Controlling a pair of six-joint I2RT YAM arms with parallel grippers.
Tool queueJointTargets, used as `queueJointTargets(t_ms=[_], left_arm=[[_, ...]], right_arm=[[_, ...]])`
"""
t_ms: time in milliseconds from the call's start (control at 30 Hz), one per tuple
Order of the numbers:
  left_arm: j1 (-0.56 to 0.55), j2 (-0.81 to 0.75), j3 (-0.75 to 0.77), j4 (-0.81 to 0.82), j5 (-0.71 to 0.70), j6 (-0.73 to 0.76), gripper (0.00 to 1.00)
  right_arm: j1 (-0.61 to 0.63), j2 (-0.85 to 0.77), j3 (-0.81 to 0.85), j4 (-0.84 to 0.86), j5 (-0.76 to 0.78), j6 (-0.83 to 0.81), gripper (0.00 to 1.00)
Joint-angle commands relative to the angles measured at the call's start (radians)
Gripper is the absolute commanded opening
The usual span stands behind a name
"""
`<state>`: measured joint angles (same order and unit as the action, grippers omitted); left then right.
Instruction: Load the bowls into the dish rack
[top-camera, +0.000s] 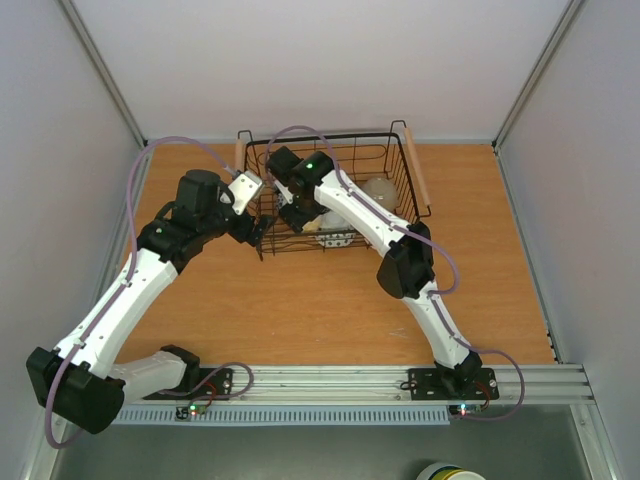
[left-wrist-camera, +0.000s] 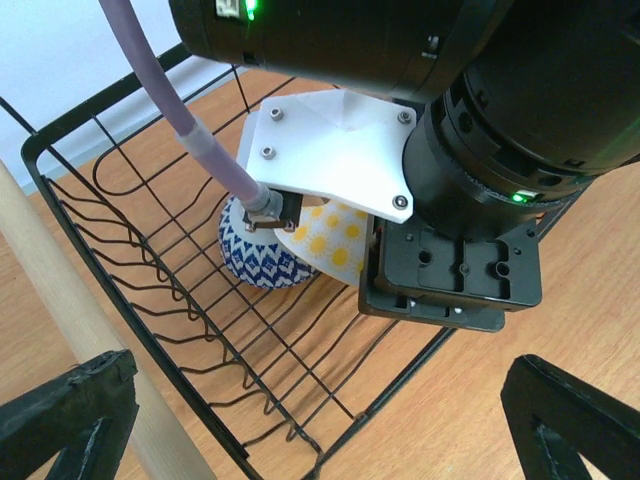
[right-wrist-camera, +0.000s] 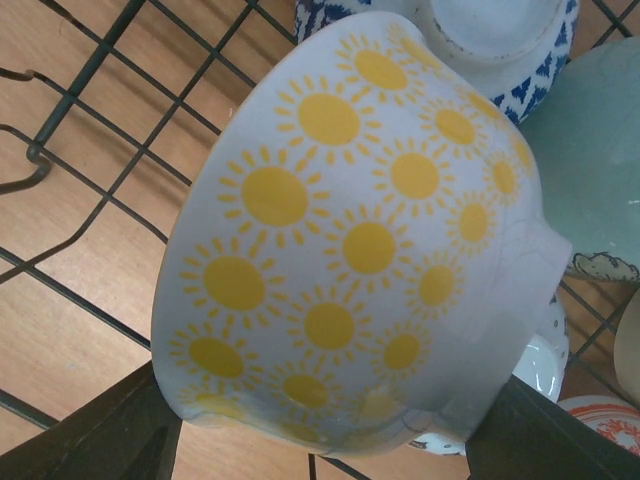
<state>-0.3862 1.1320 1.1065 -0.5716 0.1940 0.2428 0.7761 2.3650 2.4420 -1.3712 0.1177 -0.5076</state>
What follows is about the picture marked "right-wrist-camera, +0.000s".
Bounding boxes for red patterned bowl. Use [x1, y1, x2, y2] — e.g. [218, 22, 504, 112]
[294, 0, 580, 124]

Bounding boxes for cream white bowl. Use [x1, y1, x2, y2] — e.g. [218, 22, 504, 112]
[614, 291, 639, 404]

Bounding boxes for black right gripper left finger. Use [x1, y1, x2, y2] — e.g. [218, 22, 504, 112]
[1, 362, 182, 479]

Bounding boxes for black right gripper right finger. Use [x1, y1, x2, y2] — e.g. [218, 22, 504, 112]
[465, 376, 639, 480]

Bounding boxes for white bowl yellow suns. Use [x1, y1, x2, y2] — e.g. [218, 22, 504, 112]
[151, 11, 571, 456]

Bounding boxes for mint green bowl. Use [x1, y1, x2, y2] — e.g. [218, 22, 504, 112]
[520, 37, 639, 283]

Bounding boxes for white bowl orange pattern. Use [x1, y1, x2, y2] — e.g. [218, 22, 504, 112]
[558, 395, 640, 455]

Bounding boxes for black wire dish rack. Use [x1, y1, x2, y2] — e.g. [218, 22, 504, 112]
[0, 0, 640, 480]

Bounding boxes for white bowl dark diamond pattern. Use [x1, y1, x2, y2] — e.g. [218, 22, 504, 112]
[409, 295, 569, 456]

